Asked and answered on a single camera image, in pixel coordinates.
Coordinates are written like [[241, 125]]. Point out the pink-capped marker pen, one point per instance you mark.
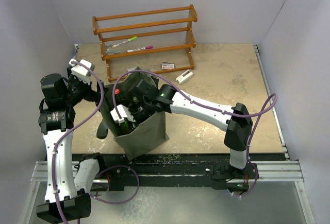
[[139, 49]]

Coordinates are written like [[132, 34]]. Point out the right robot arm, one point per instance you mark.
[[234, 121]]

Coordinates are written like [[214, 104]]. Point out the grey-green canvas bag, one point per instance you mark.
[[149, 134]]

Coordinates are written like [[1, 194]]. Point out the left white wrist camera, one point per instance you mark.
[[81, 72]]

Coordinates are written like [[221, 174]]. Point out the red white small box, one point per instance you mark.
[[132, 69]]

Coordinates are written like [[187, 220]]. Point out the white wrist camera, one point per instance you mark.
[[121, 114], [81, 72]]

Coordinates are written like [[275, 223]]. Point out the white stapler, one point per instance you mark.
[[186, 75]]

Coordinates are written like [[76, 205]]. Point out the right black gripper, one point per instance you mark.
[[132, 109]]

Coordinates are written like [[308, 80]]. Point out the green glass bottle gold cap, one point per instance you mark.
[[127, 127]]

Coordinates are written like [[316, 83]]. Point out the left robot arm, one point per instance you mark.
[[67, 195]]

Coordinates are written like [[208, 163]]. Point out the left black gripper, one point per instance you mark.
[[92, 95]]

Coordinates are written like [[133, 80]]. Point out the Coca-Cola glass bottle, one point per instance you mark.
[[118, 96]]

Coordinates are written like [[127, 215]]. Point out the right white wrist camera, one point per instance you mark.
[[121, 114]]

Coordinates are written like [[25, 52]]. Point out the green-capped marker pen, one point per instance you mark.
[[125, 41]]

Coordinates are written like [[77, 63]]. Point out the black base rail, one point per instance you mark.
[[174, 170]]

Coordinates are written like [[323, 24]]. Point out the wooden three-tier rack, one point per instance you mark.
[[187, 46]]

